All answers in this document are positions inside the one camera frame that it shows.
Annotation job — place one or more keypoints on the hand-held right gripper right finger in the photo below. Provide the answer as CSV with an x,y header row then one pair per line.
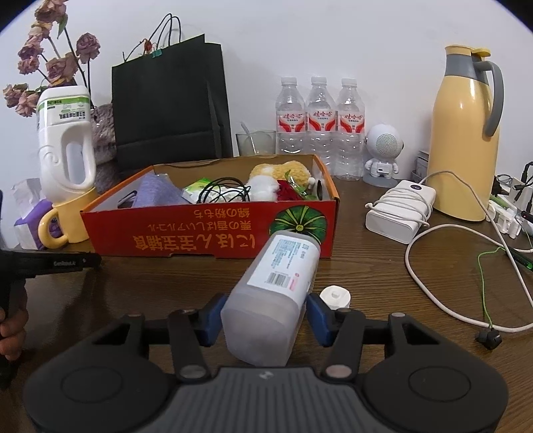
x,y
318,320

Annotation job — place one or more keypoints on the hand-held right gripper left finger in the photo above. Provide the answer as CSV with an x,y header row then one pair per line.
x,y
213,320

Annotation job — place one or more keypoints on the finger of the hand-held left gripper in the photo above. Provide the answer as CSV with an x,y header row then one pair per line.
x,y
89,260

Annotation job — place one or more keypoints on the white jar lid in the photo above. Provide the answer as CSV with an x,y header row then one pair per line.
x,y
335,296

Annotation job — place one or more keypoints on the clear jar with white beads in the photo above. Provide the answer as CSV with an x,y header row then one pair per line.
x,y
266,316

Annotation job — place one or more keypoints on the red cardboard box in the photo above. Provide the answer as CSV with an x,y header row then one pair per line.
x,y
166,237

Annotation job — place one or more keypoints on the purple knitted pouch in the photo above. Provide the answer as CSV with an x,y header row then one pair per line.
x,y
158,191

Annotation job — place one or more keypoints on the red fabric rose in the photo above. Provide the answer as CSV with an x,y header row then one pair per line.
x,y
285,192

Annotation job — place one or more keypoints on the yellow white plush hamster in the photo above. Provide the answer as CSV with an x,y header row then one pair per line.
x,y
287,170

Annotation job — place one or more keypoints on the person's left hand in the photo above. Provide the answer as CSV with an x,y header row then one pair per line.
x,y
14,329

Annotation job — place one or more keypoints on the purple tissue pack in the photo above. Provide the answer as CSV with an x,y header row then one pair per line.
x,y
29,225

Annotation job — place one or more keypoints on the yellow mug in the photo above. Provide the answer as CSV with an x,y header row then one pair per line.
x,y
73,216

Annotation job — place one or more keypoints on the white detergent bottle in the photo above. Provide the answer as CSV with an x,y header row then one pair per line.
x,y
54,166

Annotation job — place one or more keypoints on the grey fuzzy vase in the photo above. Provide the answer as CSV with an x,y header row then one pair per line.
x,y
104,133

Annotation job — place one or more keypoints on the green white packet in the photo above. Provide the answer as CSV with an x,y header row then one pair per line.
x,y
195,188

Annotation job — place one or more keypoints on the black paper bag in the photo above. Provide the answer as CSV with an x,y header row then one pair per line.
x,y
166,104

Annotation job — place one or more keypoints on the glass cup with straw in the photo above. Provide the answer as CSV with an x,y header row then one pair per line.
x,y
262,143

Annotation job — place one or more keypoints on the small grey box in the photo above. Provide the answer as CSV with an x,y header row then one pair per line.
x,y
422,164

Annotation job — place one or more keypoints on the white robot speaker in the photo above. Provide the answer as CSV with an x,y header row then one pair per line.
x,y
385,143

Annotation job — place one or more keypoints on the green black pen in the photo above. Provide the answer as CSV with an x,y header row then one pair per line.
x,y
520,259

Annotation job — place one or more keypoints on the white power strip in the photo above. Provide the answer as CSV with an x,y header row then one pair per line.
x,y
506,216

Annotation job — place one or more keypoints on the dried pink flowers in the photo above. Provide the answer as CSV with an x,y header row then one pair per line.
x,y
87,45

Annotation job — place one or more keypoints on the green binder clip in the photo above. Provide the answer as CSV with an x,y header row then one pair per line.
x,y
157,53

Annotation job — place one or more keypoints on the yellow thermos jug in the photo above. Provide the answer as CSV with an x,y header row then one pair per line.
x,y
458,145

